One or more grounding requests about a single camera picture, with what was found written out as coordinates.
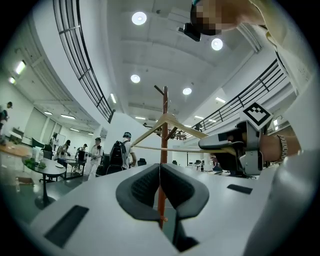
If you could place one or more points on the white plate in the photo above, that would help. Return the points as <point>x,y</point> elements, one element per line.
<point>59,165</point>

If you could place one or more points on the long wooden table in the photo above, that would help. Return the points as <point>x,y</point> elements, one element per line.
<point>15,150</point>

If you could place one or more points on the black head camera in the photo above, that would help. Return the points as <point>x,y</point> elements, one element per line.
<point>192,31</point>

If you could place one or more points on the round ceiling light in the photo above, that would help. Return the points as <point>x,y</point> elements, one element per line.
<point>187,91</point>
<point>217,44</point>
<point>139,18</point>
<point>135,78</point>

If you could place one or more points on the round pedestal table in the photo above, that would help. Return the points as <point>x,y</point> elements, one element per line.
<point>52,170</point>

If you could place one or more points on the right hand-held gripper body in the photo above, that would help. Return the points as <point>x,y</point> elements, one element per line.
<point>253,150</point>

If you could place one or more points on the silver wristwatch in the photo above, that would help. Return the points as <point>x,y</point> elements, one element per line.
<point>282,147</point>

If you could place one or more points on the person's head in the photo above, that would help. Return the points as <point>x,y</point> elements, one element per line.
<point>237,12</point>

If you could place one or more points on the red-brown wooden coat rack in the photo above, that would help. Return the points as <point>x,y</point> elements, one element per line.
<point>164,105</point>

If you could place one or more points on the green plants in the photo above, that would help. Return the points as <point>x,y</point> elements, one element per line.
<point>32,163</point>

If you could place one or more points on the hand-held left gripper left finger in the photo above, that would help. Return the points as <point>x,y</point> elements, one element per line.
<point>100,200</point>

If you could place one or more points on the group of rectangular ceiling lights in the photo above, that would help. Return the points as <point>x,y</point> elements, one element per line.
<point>20,67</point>

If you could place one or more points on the person's right forearm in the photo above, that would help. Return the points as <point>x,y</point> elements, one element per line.
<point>268,148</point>

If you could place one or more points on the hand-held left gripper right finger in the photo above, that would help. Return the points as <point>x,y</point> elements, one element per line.
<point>225,200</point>

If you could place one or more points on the light wooden hanger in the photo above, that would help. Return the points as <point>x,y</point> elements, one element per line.
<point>190,127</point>

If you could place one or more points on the small black chair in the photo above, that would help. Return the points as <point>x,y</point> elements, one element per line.
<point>142,162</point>

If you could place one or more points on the clear plastic bottle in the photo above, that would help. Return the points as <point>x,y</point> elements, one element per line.
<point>17,186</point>

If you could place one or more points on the flat cardboard box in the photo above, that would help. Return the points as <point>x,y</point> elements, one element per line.
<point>23,180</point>

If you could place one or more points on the black backpack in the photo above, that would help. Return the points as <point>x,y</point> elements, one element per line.
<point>117,153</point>

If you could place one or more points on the person's cream shirt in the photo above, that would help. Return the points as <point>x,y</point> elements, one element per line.
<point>290,37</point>

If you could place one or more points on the black balcony railing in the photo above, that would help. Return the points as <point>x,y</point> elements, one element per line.
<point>265,85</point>
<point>85,74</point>

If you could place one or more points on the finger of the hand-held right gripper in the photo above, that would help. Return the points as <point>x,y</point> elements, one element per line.
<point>212,142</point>
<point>230,162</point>

